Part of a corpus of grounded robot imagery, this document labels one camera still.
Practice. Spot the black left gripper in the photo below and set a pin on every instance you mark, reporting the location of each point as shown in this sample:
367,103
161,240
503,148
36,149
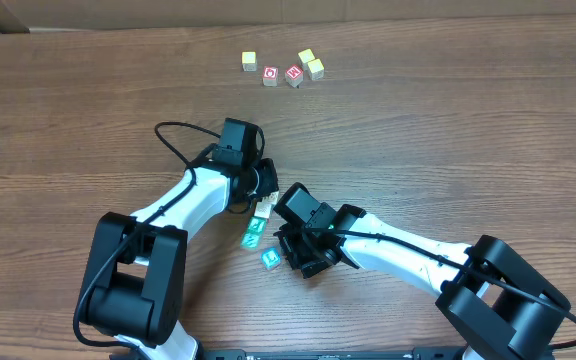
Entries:
268,177

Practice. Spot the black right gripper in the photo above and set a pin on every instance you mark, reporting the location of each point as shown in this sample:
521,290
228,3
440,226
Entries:
291,248

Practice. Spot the blue L wooden block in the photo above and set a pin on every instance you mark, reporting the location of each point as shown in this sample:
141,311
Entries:
270,258

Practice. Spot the green letter wooden block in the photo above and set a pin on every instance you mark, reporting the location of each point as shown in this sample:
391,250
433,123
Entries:
256,225

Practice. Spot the green B wooden block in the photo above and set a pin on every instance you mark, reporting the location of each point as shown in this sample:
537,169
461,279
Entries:
250,241

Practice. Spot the white picture wooden block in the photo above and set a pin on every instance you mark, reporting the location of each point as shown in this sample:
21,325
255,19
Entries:
273,198

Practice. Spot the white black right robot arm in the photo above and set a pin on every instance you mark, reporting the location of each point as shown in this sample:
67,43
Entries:
501,306

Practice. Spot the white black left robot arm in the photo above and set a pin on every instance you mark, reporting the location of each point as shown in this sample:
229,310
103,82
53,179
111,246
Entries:
133,282

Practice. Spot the red O wooden block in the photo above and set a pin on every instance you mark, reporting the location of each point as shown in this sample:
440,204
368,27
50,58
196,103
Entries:
270,76

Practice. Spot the red M wooden block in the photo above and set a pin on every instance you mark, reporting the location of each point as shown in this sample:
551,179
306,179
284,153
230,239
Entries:
294,76

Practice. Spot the yellow wooden block far left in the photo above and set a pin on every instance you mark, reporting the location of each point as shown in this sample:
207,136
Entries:
249,61

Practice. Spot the yellow wooden block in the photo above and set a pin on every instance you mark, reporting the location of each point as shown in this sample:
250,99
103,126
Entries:
305,57
249,61
315,69

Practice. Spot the yellow wooden block right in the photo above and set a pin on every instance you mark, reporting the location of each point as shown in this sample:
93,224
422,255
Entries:
315,69

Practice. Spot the yellow wooden block top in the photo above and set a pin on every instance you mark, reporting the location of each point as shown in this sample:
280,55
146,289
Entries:
305,57

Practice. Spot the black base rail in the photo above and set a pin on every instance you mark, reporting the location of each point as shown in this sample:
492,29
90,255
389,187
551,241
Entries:
419,353

